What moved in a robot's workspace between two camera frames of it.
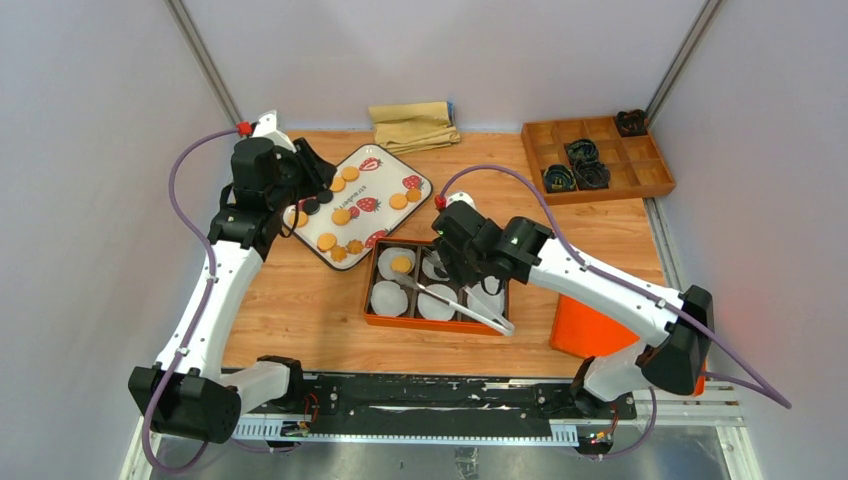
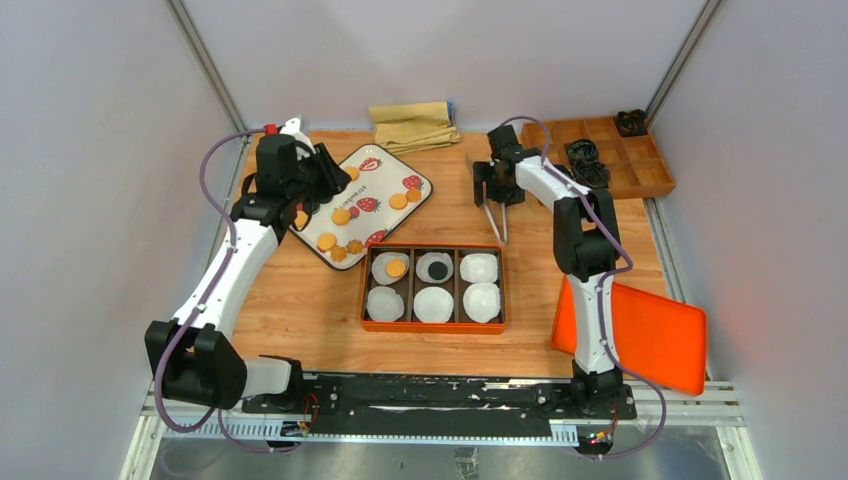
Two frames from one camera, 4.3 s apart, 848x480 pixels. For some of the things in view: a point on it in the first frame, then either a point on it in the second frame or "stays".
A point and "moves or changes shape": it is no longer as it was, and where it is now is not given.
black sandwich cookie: (325, 196) moves or changes shape
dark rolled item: (591, 175) stays
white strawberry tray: (373, 192) stays
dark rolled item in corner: (631, 123) stays
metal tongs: (505, 328) to (492, 223)
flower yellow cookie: (355, 246) stays
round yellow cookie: (398, 201) stays
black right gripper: (452, 264) to (483, 172)
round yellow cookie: (400, 264) moves or changes shape
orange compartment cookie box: (408, 286) stays
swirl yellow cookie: (413, 195) stays
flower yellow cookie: (339, 253) stays
